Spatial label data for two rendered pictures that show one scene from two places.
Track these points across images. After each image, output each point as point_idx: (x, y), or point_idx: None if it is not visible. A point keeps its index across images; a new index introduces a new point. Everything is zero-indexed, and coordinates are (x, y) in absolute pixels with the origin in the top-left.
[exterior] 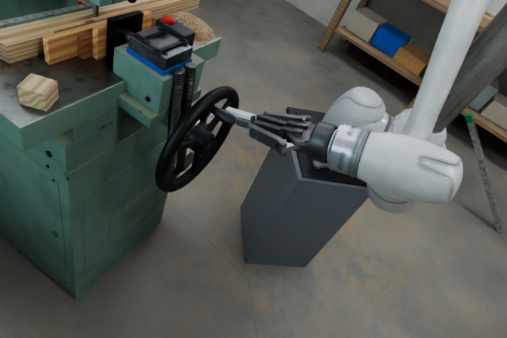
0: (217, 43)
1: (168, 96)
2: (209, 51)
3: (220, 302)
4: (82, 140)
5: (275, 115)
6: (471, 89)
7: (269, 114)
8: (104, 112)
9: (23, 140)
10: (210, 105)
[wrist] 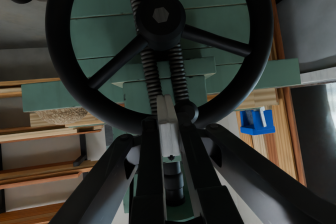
0: (30, 105)
1: (192, 98)
2: (46, 96)
3: None
4: (242, 40)
5: (126, 188)
6: None
7: (133, 175)
8: (218, 64)
9: (298, 70)
10: (195, 125)
